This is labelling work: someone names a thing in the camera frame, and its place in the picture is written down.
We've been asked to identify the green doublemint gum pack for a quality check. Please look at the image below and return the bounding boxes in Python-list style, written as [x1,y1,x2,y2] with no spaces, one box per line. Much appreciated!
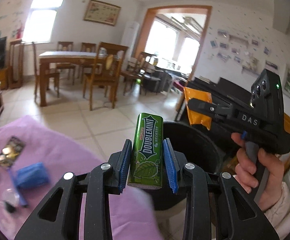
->
[128,113,163,190]

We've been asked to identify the orange snack packet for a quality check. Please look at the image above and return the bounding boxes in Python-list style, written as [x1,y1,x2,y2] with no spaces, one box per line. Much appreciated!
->
[184,87,212,131]

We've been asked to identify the person's right forearm sleeve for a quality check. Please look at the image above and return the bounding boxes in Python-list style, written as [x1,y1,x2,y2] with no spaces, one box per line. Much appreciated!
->
[265,182,290,239]

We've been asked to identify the black trash bin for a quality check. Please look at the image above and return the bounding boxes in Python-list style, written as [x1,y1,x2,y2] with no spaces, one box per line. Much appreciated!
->
[146,121,225,211]

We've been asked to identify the person's right hand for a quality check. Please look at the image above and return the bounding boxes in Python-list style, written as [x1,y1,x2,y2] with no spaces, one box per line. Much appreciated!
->
[231,133,284,211]

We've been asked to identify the black upright piano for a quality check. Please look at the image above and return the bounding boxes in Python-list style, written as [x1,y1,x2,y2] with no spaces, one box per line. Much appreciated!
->
[175,77,253,122]

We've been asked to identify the blue plastic bag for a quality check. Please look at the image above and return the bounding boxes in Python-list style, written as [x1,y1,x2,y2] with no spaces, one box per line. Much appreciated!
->
[15,162,50,189]

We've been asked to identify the purple tablecloth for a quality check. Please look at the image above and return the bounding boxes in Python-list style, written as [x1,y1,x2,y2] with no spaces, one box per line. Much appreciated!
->
[0,115,161,240]

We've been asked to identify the front wooden dining chair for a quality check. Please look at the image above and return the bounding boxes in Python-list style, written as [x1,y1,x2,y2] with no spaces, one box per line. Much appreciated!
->
[83,42,129,111]

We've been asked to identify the white floor air conditioner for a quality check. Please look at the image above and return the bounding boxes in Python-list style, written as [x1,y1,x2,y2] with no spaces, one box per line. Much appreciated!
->
[121,21,140,57]

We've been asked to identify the wooden dining table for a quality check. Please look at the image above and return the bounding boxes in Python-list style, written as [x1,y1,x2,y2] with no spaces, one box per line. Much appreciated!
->
[39,51,106,107]

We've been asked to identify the framed floral painting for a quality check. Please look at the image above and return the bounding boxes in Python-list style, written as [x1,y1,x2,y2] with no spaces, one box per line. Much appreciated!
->
[83,0,121,26]

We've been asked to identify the tall wooden plant stand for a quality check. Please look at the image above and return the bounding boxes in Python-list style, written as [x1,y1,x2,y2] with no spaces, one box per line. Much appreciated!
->
[8,38,25,89]

